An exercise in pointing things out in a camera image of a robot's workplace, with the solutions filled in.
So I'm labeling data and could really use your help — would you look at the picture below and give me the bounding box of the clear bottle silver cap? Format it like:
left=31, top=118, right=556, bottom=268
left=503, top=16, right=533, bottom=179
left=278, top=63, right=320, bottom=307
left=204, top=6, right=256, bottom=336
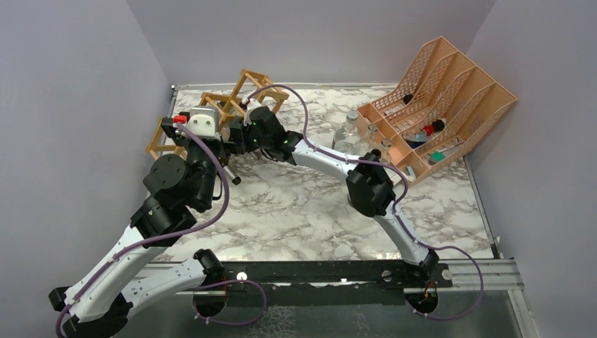
left=332, top=110, right=360, bottom=154

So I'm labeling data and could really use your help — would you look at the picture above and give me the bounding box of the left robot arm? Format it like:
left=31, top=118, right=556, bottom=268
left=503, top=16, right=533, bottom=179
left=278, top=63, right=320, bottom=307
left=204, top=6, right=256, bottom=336
left=49, top=115, right=230, bottom=337

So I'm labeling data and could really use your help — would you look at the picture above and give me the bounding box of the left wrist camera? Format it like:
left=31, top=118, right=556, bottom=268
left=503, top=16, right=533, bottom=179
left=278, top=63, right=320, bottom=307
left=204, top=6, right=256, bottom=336
left=173, top=106, right=221, bottom=140

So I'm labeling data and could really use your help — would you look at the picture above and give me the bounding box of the orange plastic file organizer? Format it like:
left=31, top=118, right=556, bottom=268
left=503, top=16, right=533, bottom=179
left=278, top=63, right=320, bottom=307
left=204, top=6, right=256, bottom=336
left=357, top=37, right=517, bottom=184

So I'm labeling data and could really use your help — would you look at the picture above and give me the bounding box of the wooden wine rack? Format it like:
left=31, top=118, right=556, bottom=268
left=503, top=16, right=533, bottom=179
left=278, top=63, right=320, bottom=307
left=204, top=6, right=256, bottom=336
left=146, top=69, right=289, bottom=160

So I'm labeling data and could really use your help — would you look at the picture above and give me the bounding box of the clear glass bottle right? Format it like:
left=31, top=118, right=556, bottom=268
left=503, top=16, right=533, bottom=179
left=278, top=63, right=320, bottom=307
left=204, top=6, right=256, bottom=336
left=379, top=138, right=392, bottom=165

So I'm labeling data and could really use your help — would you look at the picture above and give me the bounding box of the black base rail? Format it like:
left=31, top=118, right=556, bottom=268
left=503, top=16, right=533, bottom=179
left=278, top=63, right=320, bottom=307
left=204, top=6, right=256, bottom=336
left=177, top=258, right=521, bottom=309

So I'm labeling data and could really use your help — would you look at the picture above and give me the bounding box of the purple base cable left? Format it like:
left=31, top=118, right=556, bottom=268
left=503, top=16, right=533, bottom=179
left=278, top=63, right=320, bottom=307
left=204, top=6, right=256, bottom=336
left=191, top=277, right=269, bottom=327

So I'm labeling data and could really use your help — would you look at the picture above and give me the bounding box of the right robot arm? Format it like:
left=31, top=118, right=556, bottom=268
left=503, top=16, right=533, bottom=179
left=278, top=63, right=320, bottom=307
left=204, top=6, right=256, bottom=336
left=228, top=107, right=439, bottom=287

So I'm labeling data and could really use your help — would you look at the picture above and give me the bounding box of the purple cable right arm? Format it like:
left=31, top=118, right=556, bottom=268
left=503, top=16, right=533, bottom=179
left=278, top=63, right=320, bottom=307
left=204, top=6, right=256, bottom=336
left=242, top=84, right=486, bottom=322

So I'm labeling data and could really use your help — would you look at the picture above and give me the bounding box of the red black marker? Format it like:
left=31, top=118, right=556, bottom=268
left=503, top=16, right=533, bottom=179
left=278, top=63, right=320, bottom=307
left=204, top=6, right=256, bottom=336
left=422, top=118, right=447, bottom=137

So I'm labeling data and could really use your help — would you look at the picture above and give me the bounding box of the clear glass bottle small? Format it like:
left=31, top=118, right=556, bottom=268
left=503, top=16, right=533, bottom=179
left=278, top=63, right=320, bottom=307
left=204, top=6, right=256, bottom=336
left=358, top=123, right=379, bottom=155

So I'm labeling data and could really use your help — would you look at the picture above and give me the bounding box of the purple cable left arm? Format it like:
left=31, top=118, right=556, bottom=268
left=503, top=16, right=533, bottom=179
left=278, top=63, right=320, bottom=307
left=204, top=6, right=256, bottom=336
left=55, top=122, right=232, bottom=338

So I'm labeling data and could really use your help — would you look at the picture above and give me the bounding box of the green item in organizer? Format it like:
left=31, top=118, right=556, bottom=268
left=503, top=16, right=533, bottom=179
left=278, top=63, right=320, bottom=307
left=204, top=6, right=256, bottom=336
left=428, top=151, right=446, bottom=165

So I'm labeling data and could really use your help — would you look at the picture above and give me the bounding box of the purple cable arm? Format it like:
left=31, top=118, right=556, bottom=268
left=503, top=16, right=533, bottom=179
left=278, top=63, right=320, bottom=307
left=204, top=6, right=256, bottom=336
left=55, top=122, right=232, bottom=338
left=242, top=84, right=486, bottom=322

